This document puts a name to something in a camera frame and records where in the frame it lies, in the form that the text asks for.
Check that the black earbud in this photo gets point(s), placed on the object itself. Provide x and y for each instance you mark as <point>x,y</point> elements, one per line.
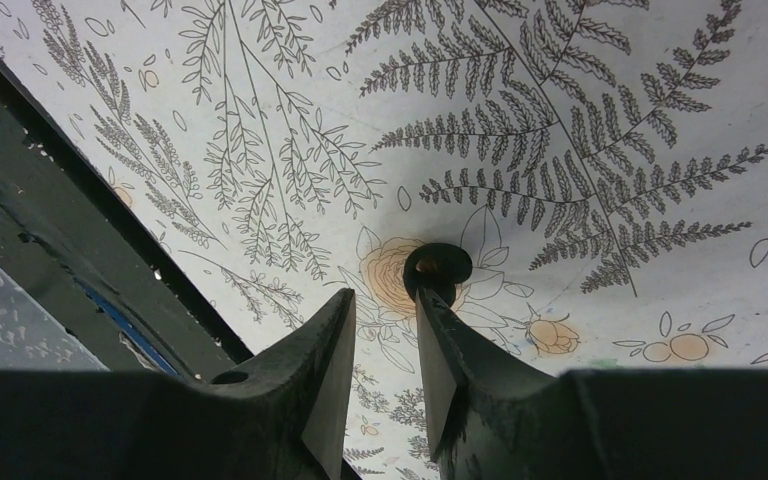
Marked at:
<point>440,267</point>

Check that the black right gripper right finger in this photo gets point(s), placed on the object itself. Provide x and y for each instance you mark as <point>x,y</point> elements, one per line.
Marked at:
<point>492,416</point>

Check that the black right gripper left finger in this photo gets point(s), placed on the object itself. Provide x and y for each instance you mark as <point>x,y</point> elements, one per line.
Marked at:
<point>279,415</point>

